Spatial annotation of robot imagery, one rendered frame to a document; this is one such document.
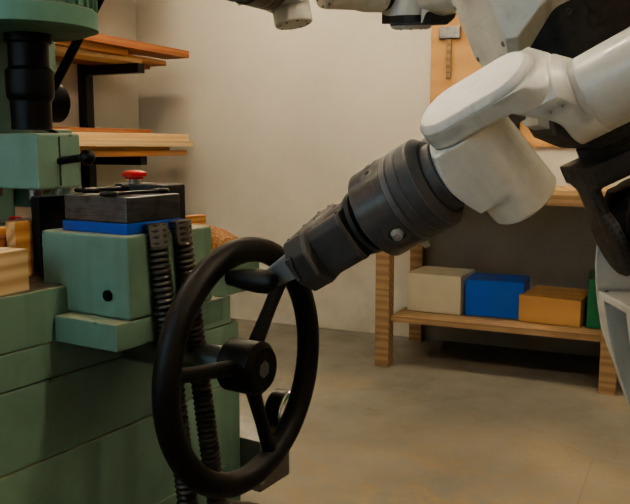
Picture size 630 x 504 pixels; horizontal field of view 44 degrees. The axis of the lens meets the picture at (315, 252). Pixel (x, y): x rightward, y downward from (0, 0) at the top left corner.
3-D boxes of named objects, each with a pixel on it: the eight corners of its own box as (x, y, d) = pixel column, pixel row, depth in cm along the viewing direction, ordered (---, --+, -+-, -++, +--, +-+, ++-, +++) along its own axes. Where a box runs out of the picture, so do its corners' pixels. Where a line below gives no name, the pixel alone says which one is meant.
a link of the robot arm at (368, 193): (322, 319, 74) (425, 265, 68) (263, 235, 73) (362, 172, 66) (364, 266, 84) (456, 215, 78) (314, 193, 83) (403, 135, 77)
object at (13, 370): (-10, 397, 80) (-12, 359, 79) (-125, 367, 91) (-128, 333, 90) (231, 322, 114) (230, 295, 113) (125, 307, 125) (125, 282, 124)
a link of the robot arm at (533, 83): (472, 213, 69) (615, 145, 61) (410, 142, 66) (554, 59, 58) (479, 170, 74) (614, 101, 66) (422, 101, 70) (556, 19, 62)
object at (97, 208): (127, 235, 83) (125, 183, 82) (56, 229, 89) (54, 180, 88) (206, 224, 94) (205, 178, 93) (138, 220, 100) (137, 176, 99)
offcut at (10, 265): (-3, 297, 80) (-5, 253, 80) (-33, 294, 82) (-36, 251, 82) (29, 289, 85) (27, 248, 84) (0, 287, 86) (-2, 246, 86)
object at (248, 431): (262, 493, 117) (261, 442, 116) (198, 475, 123) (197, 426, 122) (292, 473, 124) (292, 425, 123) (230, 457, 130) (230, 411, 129)
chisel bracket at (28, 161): (39, 202, 97) (36, 132, 96) (-32, 198, 105) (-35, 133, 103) (85, 198, 104) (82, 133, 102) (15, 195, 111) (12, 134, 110)
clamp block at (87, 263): (127, 322, 82) (124, 237, 81) (41, 308, 89) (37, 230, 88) (215, 299, 95) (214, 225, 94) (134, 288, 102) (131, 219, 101)
